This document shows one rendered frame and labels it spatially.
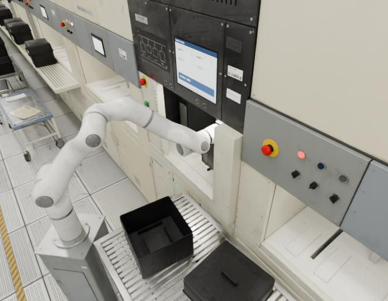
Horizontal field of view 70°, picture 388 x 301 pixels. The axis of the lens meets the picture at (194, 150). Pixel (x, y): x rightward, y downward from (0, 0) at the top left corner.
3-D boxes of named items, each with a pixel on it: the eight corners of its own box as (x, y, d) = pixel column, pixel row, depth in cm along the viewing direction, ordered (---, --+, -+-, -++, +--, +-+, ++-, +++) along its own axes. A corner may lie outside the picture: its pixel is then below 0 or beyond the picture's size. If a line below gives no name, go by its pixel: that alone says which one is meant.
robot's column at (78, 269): (75, 316, 190) (33, 253, 143) (92, 276, 211) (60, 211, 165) (114, 322, 186) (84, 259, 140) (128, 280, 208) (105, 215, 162)
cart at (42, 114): (8, 129, 380) (-9, 97, 351) (46, 116, 406) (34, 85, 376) (27, 163, 320) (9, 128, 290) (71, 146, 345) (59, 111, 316)
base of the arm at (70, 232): (46, 246, 146) (32, 224, 135) (64, 217, 161) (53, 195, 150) (80, 250, 144) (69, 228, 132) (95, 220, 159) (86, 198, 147)
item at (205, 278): (181, 290, 126) (179, 276, 118) (224, 249, 142) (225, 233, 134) (231, 344, 109) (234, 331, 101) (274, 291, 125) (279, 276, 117)
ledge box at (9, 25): (11, 41, 429) (3, 22, 413) (30, 37, 443) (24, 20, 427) (16, 45, 411) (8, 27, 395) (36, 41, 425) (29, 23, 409)
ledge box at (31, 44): (30, 61, 355) (21, 40, 339) (52, 57, 367) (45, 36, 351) (34, 68, 335) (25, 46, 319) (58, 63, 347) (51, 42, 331)
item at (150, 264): (171, 215, 160) (168, 194, 149) (194, 253, 141) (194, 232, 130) (124, 236, 150) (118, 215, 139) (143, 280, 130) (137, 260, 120)
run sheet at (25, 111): (7, 113, 320) (6, 112, 320) (26, 104, 336) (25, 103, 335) (23, 120, 307) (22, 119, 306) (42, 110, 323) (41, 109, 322)
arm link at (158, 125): (162, 108, 112) (215, 140, 128) (146, 108, 125) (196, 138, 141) (152, 128, 111) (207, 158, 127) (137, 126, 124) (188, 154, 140)
